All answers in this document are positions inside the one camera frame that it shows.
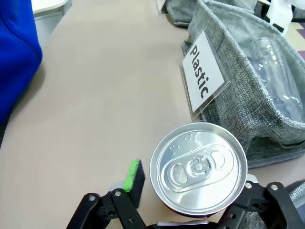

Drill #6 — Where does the person in blue sweater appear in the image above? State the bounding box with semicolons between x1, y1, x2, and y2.
0;0;44;128

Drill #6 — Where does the white Plastic label sign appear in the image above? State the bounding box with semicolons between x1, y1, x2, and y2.
179;30;232;121

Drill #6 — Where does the grey fabric basket Bottle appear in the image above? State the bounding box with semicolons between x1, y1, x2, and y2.
165;0;206;27

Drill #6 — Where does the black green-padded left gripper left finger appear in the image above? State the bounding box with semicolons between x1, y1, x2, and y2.
66;158;149;229

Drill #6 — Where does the grey fabric basket Can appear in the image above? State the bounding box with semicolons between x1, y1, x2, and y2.
283;179;305;229

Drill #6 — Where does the red drink can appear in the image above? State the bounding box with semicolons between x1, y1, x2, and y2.
149;122;249;217

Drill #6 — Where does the grey fabric basket Plastic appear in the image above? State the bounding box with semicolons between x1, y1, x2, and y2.
181;0;305;170

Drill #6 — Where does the large clear plastic bottle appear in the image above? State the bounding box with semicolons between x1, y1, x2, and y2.
247;37;305;125

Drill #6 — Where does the white Bottle label sign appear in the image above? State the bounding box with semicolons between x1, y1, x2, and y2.
157;0;168;15

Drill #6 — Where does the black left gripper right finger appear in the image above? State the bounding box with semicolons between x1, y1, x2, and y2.
219;175;304;229

